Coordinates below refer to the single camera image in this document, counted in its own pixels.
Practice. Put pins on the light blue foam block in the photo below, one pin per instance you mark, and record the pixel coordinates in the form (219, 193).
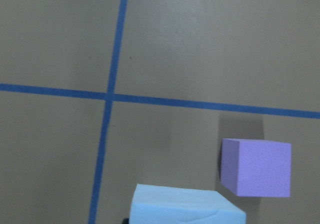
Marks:
(152, 204)

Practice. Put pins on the purple foam block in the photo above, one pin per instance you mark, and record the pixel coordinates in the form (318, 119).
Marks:
(256, 167)

